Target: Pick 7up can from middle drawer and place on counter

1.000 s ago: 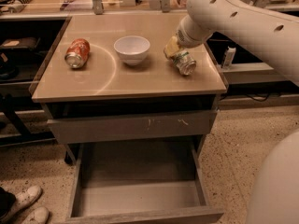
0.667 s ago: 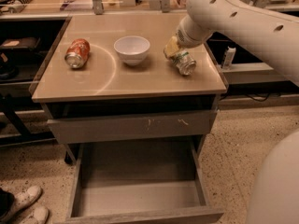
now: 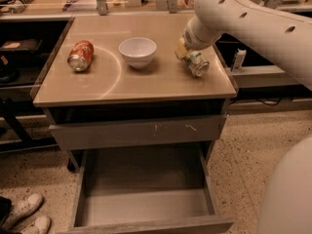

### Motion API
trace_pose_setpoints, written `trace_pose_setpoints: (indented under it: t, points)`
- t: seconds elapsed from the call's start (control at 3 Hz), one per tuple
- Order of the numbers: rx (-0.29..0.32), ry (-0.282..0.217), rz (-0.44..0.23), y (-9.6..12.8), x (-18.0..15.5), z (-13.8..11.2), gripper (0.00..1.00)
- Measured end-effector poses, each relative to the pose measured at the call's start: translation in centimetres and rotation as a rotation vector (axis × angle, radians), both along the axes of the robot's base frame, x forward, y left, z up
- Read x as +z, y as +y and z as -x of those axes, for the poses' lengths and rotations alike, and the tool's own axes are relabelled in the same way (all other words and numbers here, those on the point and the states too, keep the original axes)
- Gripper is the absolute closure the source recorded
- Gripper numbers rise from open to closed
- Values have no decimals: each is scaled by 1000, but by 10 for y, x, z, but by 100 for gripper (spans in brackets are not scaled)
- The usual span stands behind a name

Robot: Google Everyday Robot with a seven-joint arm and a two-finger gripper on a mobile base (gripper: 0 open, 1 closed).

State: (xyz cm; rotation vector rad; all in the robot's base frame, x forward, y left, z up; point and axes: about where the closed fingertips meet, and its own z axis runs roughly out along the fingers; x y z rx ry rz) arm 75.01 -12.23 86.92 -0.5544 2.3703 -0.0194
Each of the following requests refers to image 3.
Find white ceramic bowl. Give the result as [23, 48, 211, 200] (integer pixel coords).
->
[119, 37, 157, 69]

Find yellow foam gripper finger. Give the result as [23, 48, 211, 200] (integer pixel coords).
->
[175, 37, 189, 59]

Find orange soda can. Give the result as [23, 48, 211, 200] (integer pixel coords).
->
[67, 40, 94, 72]

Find grey top drawer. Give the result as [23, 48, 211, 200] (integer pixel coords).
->
[50, 115, 226, 150]

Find white shoe lower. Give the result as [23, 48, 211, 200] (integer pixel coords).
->
[21, 215, 51, 234]

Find grey drawer cabinet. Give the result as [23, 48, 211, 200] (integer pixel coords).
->
[29, 13, 239, 174]

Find open middle drawer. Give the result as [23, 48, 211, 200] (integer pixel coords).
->
[66, 143, 233, 234]

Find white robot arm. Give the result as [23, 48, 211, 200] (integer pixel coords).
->
[175, 0, 312, 234]

